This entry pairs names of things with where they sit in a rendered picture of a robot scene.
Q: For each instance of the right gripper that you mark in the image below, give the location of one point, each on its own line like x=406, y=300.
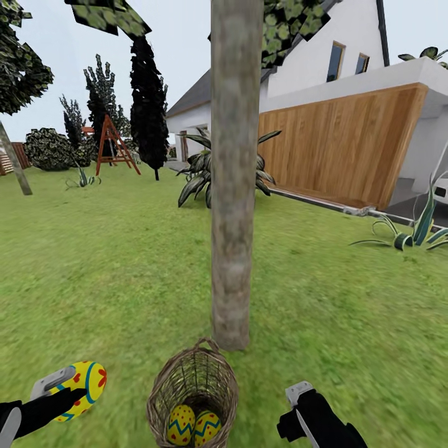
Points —
x=289, y=426

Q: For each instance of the easter egg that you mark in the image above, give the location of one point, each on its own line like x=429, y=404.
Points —
x=207, y=425
x=180, y=425
x=91, y=376

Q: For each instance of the driveway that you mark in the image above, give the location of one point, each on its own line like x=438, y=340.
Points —
x=414, y=207

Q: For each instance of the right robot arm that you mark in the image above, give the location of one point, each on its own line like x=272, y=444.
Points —
x=312, y=417

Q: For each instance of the wicker basket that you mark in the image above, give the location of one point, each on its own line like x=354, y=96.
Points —
x=227, y=409

